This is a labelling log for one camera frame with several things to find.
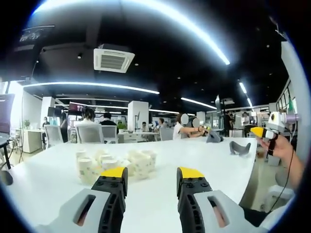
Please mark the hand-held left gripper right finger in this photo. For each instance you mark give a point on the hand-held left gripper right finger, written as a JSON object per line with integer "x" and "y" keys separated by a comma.
{"x": 218, "y": 206}

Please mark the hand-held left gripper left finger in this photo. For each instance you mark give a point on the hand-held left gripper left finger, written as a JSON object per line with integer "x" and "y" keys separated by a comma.
{"x": 80, "y": 206}

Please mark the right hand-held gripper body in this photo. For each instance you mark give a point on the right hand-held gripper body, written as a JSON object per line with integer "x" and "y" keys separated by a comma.
{"x": 277, "y": 121}

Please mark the pile of white paper cups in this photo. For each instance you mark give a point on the pile of white paper cups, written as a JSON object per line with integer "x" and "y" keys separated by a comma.
{"x": 136, "y": 162}

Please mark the person's right hand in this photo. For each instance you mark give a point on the person's right hand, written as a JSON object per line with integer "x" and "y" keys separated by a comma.
{"x": 283, "y": 146}

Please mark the pale purple cylinder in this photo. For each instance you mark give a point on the pale purple cylinder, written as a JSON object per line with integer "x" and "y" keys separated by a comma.
{"x": 293, "y": 117}

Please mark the grey curved holder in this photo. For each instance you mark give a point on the grey curved holder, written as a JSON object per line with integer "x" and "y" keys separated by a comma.
{"x": 239, "y": 148}
{"x": 213, "y": 138}

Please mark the person's dark clothing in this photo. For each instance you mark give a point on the person's dark clothing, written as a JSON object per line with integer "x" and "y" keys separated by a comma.
{"x": 255, "y": 214}

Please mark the short ceiling light strip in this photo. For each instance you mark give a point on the short ceiling light strip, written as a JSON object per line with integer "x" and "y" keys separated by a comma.
{"x": 198, "y": 103}

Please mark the grey mesh office chair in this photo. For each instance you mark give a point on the grey mesh office chair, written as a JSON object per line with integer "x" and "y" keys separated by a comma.
{"x": 110, "y": 134}
{"x": 166, "y": 134}
{"x": 90, "y": 134}
{"x": 54, "y": 136}

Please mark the white table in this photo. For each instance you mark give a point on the white table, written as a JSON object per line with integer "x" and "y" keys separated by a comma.
{"x": 155, "y": 155}

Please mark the green potted plant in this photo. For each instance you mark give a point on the green potted plant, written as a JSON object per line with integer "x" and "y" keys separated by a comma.
{"x": 122, "y": 126}

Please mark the white square pillar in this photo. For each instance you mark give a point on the white square pillar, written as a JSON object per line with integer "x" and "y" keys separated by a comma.
{"x": 138, "y": 115}

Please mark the dark monitor screen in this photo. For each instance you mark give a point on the dark monitor screen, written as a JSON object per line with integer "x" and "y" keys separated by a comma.
{"x": 6, "y": 114}

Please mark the curved ceiling light strip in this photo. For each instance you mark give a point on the curved ceiling light strip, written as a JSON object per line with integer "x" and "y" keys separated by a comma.
{"x": 97, "y": 85}

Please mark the long ceiling light strip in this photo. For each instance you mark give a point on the long ceiling light strip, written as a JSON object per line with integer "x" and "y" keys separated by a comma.
{"x": 194, "y": 26}

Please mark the white ceiling air conditioner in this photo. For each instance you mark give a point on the white ceiling air conditioner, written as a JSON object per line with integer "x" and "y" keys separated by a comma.
{"x": 113, "y": 58}

